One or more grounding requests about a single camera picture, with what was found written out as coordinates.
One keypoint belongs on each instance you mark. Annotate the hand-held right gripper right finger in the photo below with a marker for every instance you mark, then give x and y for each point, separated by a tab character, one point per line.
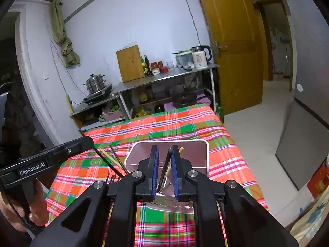
175	169

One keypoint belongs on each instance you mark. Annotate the black pan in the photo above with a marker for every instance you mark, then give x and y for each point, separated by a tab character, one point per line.
183	99

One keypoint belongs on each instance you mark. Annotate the olive hanging cloth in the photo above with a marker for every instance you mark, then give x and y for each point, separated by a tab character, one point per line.
64	49

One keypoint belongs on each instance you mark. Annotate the dark oil bottle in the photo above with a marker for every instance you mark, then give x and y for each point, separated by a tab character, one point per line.
142	68
147	67

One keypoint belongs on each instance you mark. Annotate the yellow wooden door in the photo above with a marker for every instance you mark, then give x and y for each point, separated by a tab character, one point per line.
231	18

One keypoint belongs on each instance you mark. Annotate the bunch of black chopsticks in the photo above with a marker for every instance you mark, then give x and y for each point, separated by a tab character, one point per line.
108	161

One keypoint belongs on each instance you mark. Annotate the white electric kettle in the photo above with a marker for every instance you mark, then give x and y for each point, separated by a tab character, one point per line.
200	58

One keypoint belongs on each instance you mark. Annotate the slim black chopstick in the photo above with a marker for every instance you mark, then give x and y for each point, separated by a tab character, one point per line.
164	169

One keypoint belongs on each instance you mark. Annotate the low metal stand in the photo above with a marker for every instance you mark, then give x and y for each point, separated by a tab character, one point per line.
90	108

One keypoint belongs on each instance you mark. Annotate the yellow power strip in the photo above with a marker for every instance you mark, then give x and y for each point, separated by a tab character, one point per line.
69	105

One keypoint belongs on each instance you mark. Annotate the black induction stove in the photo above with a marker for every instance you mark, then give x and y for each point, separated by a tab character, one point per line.
99	96

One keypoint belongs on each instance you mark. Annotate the grey rice cooker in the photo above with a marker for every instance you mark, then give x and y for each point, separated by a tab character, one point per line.
183	59

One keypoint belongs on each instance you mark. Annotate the red cardboard box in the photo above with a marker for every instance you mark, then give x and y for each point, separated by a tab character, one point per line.
318	182

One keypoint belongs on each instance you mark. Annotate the plaid tablecloth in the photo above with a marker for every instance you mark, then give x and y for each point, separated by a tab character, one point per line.
180	126

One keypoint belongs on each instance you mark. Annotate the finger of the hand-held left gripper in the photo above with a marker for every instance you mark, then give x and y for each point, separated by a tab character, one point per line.
77	145

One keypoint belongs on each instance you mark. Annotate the light wooden chopstick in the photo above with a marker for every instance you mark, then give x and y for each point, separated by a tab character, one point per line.
113	160
168	171

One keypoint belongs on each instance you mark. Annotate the person's left hand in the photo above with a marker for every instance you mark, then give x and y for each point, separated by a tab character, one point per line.
7	211

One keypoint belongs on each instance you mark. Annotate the wooden cutting board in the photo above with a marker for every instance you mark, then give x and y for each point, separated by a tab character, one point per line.
129	64

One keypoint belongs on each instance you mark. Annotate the green plastic bottle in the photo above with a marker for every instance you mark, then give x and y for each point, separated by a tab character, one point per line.
219	113

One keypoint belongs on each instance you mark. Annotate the steel steamer pot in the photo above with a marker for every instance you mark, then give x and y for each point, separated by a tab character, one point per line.
95	83

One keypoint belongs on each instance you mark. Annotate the clear glass cup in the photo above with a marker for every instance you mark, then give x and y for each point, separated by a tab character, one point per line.
170	66

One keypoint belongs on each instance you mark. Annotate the grey refrigerator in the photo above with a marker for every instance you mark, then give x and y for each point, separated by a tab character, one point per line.
300	121

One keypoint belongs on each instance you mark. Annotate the glass sliding door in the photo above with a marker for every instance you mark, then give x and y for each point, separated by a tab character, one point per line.
10	56

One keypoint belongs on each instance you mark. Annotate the pink plastic utensil basket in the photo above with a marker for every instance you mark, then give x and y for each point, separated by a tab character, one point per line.
195	154

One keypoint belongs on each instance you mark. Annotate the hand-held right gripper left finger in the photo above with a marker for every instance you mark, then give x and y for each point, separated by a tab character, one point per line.
154	169

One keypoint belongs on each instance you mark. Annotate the metal kitchen counter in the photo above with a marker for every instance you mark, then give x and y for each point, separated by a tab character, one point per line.
159	78

